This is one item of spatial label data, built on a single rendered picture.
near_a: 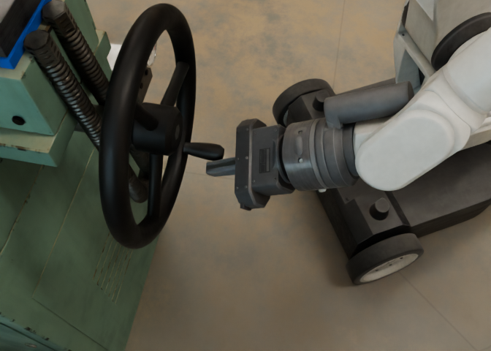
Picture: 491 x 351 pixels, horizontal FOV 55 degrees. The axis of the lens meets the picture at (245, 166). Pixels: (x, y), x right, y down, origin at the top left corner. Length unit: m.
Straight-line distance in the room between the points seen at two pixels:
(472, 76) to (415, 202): 0.84
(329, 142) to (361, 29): 1.39
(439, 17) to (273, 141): 0.43
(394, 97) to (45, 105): 0.36
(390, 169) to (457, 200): 0.84
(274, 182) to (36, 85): 0.29
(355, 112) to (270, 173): 0.13
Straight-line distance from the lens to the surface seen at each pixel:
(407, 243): 1.23
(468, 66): 0.51
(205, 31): 1.86
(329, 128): 0.56
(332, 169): 0.55
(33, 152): 0.54
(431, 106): 0.50
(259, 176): 0.60
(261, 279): 1.34
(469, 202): 1.37
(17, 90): 0.48
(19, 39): 0.48
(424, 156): 0.51
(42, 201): 0.74
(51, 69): 0.49
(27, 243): 0.73
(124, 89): 0.45
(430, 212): 1.32
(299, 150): 0.56
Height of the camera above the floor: 1.28
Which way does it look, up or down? 60 degrees down
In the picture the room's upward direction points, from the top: straight up
